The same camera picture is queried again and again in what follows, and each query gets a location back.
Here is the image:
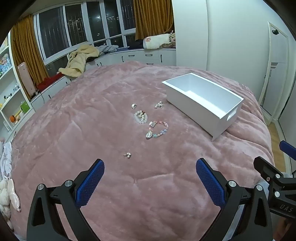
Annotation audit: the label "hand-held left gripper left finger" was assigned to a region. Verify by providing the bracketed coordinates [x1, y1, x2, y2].
[27, 159, 105, 241]

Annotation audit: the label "white door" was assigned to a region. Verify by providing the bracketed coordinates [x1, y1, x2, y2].
[258, 21, 289, 126]

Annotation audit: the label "yellow fleece blanket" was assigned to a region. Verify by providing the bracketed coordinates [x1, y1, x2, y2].
[58, 44, 100, 78]

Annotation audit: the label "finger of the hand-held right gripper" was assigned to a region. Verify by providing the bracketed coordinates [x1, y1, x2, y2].
[279, 140, 296, 161]
[253, 156, 289, 186]

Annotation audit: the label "large bay window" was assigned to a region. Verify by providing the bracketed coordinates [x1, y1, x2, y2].
[33, 0, 137, 66]

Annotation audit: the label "white floral bolster pillow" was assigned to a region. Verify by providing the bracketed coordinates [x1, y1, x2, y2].
[143, 34, 173, 50]

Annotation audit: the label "white plush toy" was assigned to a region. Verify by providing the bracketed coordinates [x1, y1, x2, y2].
[0, 176, 21, 212]

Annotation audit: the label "white bead bracelet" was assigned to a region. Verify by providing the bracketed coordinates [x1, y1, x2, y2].
[133, 111, 148, 125]

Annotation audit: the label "red cloth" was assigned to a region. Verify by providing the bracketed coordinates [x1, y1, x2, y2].
[36, 73, 64, 91]

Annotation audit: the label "white bookshelf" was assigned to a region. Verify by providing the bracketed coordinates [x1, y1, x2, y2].
[0, 32, 35, 137]

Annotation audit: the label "pink plush blanket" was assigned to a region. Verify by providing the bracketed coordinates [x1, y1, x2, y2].
[10, 61, 277, 241]

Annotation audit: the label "white window seat cabinets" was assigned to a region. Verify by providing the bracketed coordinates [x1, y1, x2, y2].
[30, 47, 176, 102]

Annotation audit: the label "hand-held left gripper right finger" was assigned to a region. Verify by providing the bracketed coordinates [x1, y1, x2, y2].
[196, 158, 273, 241]

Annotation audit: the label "white wardrobe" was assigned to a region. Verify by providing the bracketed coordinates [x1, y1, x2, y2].
[171, 0, 208, 71]

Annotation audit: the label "grey crumpled cloth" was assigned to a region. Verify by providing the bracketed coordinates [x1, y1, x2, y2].
[98, 45, 119, 55]

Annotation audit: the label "pink and blue bead bracelet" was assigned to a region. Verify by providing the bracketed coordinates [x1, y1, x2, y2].
[145, 120, 169, 140]

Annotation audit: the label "mustard curtain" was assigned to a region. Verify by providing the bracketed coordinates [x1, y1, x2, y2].
[10, 14, 49, 93]
[133, 0, 174, 41]

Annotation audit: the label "white storage box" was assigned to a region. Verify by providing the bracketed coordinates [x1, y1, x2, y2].
[161, 72, 245, 142]

